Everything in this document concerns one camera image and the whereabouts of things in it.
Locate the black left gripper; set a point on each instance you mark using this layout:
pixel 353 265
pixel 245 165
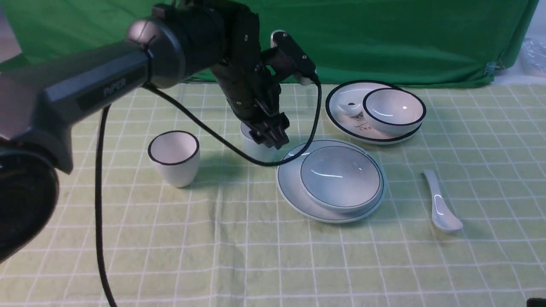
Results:
pixel 253 96

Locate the pale blue cup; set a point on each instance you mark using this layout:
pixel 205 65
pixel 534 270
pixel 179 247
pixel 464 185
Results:
pixel 252 149

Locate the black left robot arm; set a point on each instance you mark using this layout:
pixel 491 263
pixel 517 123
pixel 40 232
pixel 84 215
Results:
pixel 40 104

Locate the pale blue plate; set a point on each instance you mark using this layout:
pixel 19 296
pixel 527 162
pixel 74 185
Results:
pixel 291 188

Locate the white plate black rim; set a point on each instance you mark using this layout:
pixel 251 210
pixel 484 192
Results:
pixel 344 107

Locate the pale blue bowl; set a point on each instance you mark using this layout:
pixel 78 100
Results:
pixel 341 179

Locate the white cup black rim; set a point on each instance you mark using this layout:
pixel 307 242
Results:
pixel 176 157

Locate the white bowl black rim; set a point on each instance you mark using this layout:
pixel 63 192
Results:
pixel 393 112

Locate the green backdrop cloth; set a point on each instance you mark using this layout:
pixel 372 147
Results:
pixel 437 43

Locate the green checkered tablecloth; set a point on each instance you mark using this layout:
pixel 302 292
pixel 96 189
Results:
pixel 229 239

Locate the white ceramic spoon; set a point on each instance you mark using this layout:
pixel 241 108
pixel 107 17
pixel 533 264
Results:
pixel 442 217

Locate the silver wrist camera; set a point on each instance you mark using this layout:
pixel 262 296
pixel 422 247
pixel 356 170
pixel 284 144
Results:
pixel 289 60

